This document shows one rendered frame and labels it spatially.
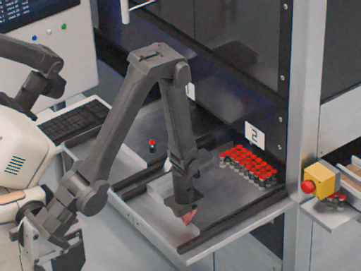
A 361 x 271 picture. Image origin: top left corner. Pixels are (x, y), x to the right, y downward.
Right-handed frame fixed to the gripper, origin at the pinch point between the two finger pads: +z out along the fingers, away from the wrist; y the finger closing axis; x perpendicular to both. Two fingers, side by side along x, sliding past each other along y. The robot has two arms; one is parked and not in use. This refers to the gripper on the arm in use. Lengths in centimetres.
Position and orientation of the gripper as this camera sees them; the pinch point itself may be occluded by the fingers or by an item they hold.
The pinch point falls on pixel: (185, 221)
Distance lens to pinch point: 251.2
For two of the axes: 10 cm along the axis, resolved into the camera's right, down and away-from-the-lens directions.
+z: 0.8, 8.1, 5.8
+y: 8.3, -3.8, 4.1
